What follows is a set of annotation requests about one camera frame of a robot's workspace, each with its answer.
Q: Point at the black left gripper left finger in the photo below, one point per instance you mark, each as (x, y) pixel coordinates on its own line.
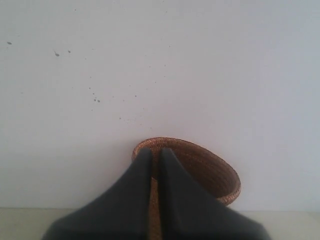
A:
(120, 213)

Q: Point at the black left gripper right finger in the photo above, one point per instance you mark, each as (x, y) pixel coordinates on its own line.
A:
(188, 212)

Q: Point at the brown woven basket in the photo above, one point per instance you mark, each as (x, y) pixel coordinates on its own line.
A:
(207, 168)

